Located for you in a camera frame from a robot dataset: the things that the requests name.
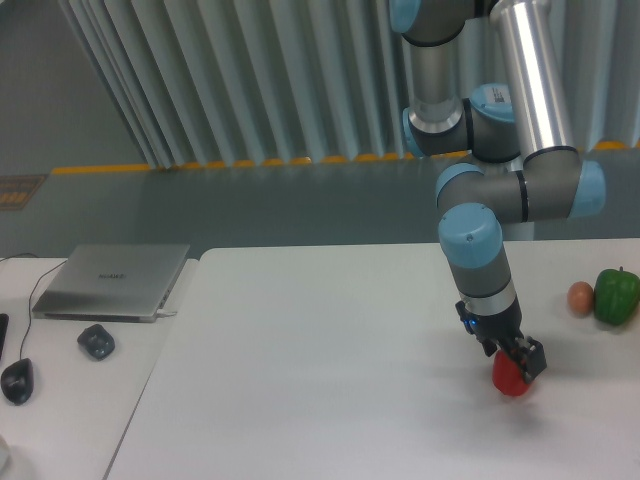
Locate silver closed laptop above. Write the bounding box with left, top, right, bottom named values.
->
left=32, top=244, right=189, bottom=323

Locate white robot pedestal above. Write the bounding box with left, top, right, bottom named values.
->
left=501, top=222, right=535, bottom=241

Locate white folded partition screen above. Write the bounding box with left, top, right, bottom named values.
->
left=58, top=1, right=639, bottom=169

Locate red bell pepper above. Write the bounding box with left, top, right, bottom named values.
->
left=492, top=350, right=532, bottom=397

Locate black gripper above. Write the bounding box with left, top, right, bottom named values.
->
left=455, top=299, right=547, bottom=385

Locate black computer mouse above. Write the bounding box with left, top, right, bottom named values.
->
left=1, top=358, right=34, bottom=406

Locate black earbuds case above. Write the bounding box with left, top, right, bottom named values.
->
left=77, top=324, right=116, bottom=361

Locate green bell pepper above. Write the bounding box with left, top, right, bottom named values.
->
left=594, top=267, right=639, bottom=327

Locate black phone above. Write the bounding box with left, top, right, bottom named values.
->
left=0, top=313, right=9, bottom=358

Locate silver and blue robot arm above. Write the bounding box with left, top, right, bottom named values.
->
left=389, top=1, right=606, bottom=383

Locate black mouse cable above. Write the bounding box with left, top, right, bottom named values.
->
left=0, top=252, right=69, bottom=360

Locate brown egg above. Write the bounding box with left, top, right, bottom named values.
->
left=566, top=281, right=594, bottom=317

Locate white sleeved forearm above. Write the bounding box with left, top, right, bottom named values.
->
left=1, top=437, right=32, bottom=480

